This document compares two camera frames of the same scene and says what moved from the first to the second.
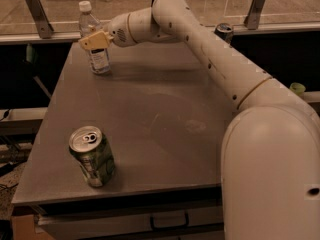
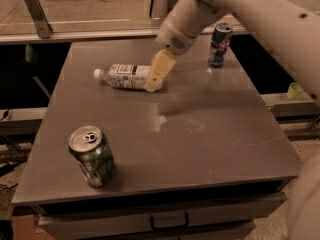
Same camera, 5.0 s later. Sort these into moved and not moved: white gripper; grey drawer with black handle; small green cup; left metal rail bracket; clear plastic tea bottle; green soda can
Moved: white gripper; clear plastic tea bottle
Not moved: left metal rail bracket; grey drawer with black handle; small green cup; green soda can
